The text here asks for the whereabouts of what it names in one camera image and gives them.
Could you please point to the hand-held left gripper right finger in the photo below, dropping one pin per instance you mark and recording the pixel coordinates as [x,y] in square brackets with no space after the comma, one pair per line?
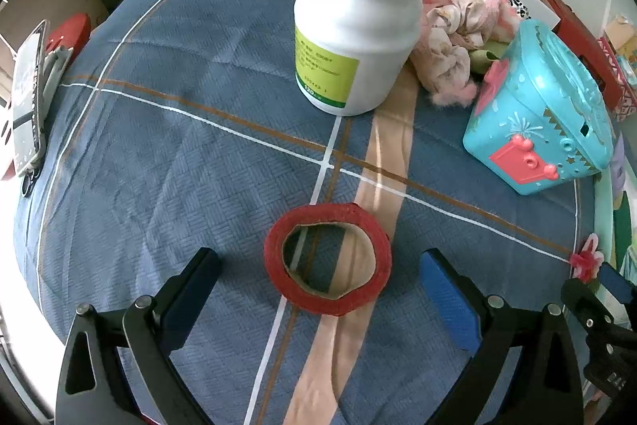
[450,300]

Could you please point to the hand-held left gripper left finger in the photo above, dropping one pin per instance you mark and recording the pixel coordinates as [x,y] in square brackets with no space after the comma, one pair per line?
[191,300]

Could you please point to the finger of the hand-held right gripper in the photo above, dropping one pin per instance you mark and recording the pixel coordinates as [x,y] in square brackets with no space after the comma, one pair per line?
[585,305]
[617,283]

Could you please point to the red flower hair clip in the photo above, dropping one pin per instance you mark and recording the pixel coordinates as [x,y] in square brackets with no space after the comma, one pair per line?
[585,260]

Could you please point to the green and yellow scouring sponge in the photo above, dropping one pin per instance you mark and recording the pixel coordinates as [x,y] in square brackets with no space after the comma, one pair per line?
[623,231]

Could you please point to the red tape roll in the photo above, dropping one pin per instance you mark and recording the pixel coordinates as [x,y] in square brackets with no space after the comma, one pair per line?
[273,255]

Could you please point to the purple wet wipes pack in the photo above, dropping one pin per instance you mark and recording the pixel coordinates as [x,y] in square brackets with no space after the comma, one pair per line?
[618,161]

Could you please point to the teal plastic toy box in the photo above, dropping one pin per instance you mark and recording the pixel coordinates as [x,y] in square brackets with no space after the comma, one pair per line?
[542,96]

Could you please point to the pale floral scrunchie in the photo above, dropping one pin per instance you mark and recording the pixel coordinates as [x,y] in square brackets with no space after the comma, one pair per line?
[445,51]

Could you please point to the blue plaid tablecloth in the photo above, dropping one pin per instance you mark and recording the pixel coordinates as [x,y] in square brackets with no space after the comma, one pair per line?
[174,156]

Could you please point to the red patterned box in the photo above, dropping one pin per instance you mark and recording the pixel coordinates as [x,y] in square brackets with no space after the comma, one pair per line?
[622,76]

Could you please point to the red plastic crate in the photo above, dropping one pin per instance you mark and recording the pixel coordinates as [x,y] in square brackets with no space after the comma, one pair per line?
[587,41]

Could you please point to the light green cloth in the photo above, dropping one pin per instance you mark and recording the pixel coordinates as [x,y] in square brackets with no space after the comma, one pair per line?
[485,56]

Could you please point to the smartphone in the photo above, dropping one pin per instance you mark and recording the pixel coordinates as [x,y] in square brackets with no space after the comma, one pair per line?
[27,106]

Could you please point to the white plastic bottle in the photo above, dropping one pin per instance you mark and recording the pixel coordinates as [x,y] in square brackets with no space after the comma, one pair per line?
[358,36]

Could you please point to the leopard print scrunchie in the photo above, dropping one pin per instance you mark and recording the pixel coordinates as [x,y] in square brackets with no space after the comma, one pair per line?
[517,4]

